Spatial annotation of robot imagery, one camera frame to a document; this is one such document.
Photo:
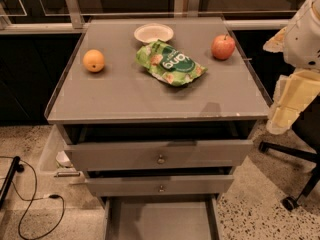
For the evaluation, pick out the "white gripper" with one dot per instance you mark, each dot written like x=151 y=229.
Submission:
x=302 y=42

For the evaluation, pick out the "green rice chip bag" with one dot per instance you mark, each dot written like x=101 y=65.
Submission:
x=168 y=64

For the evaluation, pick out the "grey drawer cabinet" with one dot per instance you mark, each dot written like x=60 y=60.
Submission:
x=123 y=103

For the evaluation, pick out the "middle grey drawer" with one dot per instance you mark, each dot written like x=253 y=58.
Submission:
x=159 y=185

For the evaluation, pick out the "grey drawer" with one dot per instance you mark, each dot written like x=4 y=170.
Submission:
x=193 y=217
x=159 y=185
x=157 y=155

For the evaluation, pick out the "top grey drawer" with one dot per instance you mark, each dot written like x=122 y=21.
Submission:
x=157 y=155

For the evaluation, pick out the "bottom grey drawer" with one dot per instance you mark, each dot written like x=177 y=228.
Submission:
x=193 y=217

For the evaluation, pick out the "red apple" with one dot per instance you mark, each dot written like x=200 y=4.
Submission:
x=222 y=47

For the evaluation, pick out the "white paper bowl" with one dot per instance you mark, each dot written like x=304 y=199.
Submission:
x=152 y=32

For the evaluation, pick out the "orange fruit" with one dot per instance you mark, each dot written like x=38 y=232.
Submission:
x=93 y=61

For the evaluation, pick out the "clear plastic bin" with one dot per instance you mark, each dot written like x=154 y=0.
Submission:
x=53 y=161

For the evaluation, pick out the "black stand leg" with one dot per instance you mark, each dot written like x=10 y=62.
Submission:
x=8 y=179

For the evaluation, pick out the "metal railing post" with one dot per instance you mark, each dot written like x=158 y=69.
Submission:
x=76 y=18

